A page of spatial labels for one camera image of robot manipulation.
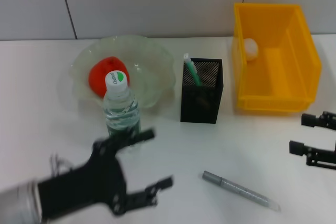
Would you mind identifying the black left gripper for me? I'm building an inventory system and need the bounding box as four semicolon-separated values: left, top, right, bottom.
37;129;174;220

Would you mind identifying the clear green-label water bottle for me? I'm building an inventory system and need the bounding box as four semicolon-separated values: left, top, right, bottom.
103;69;143;153

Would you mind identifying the silver marker pen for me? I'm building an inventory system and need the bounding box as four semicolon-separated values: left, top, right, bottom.
202;170;282;212

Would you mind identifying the orange fruit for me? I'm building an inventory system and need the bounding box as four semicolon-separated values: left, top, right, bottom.
88;56;130;98

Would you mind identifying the white paper ball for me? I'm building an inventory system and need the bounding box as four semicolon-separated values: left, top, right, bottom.
242;38;259;62

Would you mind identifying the mint green pen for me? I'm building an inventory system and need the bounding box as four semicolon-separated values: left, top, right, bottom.
183;52;203;87

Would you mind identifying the black mesh pen holder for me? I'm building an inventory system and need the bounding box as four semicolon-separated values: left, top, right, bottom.
180;58;225;124

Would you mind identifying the green glass fruit plate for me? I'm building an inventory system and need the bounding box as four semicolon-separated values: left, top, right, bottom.
68;35;177;110

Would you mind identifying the yellow plastic bin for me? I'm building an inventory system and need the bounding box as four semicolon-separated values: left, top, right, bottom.
232;2;323;112

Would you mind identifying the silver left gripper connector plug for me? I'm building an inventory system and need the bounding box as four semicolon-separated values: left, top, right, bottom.
49;152;73;178

